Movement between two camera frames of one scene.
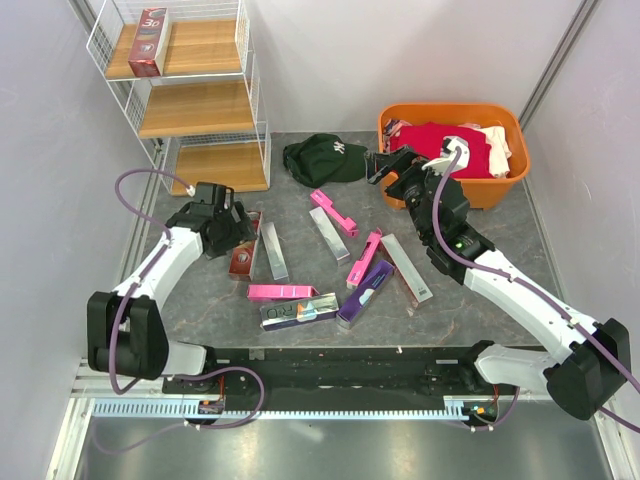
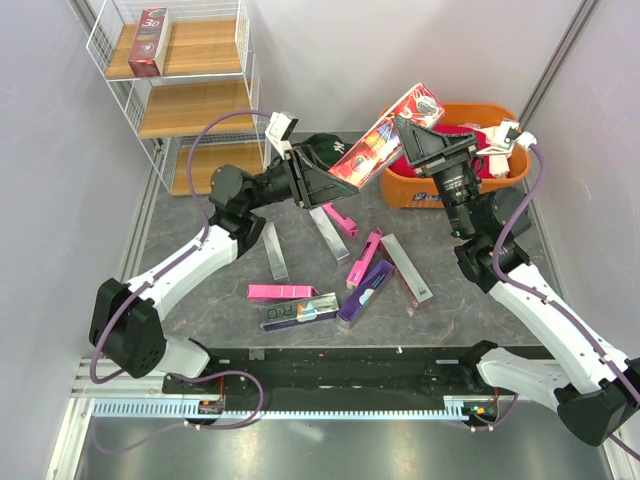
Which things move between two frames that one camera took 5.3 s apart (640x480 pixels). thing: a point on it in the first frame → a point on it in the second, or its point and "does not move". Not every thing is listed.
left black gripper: x=241 y=231 → x=321 y=186
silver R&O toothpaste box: x=298 y=311 does not move
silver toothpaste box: x=274 y=250 does not move
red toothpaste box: x=147 y=53 does not move
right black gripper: x=398 y=160 → x=428 y=149
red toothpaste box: x=242 y=255 → x=382 y=144
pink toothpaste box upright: x=356 y=272 does not move
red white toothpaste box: x=405 y=271 does not move
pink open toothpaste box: x=345 y=224 does not move
